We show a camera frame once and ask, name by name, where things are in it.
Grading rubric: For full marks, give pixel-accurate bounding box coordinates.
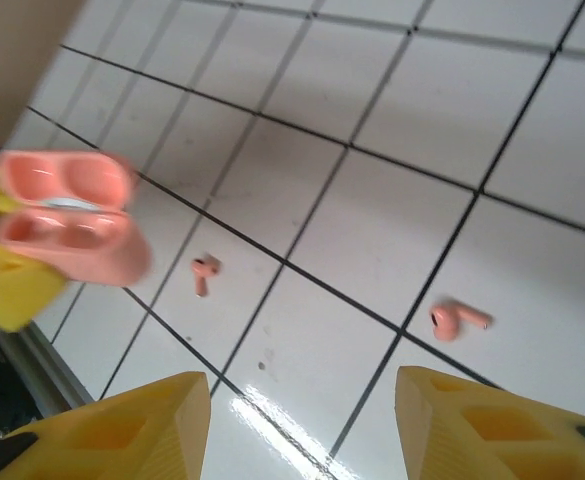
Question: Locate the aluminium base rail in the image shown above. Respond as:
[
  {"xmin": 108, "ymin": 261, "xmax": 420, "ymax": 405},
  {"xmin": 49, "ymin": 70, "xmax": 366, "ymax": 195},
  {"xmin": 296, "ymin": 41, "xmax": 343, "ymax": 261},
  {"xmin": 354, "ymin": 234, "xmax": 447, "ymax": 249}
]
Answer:
[{"xmin": 0, "ymin": 319, "xmax": 97, "ymax": 416}]

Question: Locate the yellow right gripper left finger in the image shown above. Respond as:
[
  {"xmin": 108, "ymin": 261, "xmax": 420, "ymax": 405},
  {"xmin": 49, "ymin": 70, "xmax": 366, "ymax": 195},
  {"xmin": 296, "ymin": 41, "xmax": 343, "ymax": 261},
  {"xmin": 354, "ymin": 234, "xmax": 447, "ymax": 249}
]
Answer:
[{"xmin": 0, "ymin": 370, "xmax": 212, "ymax": 480}]

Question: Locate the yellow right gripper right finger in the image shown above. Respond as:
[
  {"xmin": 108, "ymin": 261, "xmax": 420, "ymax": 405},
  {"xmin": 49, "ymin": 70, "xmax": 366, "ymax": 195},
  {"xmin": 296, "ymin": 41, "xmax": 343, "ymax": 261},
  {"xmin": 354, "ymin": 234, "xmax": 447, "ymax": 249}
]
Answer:
[{"xmin": 394, "ymin": 365, "xmax": 585, "ymax": 480}]

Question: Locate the pink wireless earbud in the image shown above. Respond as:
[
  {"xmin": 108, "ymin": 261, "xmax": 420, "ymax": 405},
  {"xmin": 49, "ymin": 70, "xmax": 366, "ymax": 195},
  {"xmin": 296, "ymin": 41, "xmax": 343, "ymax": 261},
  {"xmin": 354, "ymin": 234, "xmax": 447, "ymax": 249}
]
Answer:
[
  {"xmin": 428, "ymin": 298, "xmax": 494, "ymax": 345},
  {"xmin": 190, "ymin": 253, "xmax": 223, "ymax": 300}
]

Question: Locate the pink earbud charging case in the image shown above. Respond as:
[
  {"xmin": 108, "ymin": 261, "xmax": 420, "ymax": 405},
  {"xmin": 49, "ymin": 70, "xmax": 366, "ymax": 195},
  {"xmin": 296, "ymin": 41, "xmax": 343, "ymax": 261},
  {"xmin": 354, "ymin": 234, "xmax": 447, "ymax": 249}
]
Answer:
[{"xmin": 0, "ymin": 148, "xmax": 154, "ymax": 289}]

